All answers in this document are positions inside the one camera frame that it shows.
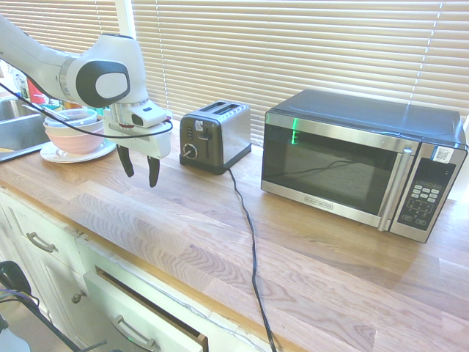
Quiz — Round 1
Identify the black toaster power cable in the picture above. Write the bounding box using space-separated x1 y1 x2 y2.
226 166 278 352

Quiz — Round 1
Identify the red bottle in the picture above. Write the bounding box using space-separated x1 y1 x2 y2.
26 78 45 106

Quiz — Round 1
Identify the narrow beige window blind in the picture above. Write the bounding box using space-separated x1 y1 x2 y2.
0 0 122 56

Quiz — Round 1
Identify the open white drawer front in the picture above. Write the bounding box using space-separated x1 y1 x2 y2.
83 268 210 352

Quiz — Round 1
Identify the white plate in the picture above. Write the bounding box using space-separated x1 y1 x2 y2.
39 138 118 164

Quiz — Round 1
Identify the steel utensil pale handle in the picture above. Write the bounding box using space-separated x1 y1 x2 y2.
43 107 71 122

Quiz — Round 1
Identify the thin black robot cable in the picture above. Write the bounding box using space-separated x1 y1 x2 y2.
0 81 174 140

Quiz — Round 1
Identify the stack of pastel bowls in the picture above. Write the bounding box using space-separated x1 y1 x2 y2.
43 125 106 155

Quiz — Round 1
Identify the stainless steel two-slot toaster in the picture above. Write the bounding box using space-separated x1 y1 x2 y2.
179 100 253 176

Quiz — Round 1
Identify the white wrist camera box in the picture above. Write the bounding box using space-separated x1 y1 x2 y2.
130 105 168 129

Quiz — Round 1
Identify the steel kitchen sink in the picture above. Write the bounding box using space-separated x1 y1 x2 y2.
0 98 51 163

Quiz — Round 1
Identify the stainless steel black microwave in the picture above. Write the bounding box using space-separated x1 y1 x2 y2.
260 88 469 244

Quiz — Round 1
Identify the translucent white bowl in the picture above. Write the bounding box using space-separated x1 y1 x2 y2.
43 115 105 136

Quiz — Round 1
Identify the wide beige window blind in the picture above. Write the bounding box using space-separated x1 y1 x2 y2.
130 0 469 124

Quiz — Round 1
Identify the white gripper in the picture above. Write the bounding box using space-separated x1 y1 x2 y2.
103 109 173 188

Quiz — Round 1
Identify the silver drawer handle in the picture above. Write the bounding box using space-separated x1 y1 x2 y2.
109 314 161 352
26 231 59 254

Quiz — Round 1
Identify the clear plastic container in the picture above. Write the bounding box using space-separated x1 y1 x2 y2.
63 107 98 126

